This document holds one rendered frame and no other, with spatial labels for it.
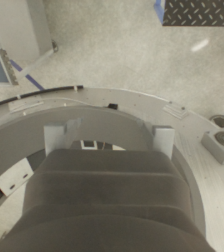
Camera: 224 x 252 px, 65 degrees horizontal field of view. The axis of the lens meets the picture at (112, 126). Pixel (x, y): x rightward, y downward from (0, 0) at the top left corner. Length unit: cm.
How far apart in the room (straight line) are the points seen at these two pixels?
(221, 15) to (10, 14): 111
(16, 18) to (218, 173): 131
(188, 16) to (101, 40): 80
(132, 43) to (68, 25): 50
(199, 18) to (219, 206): 68
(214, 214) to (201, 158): 20
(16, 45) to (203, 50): 132
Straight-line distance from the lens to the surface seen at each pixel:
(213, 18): 90
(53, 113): 87
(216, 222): 61
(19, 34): 138
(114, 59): 153
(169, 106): 90
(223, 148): 72
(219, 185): 68
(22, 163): 105
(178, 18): 86
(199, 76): 165
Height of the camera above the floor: 144
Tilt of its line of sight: 50 degrees down
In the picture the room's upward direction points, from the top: 169 degrees counter-clockwise
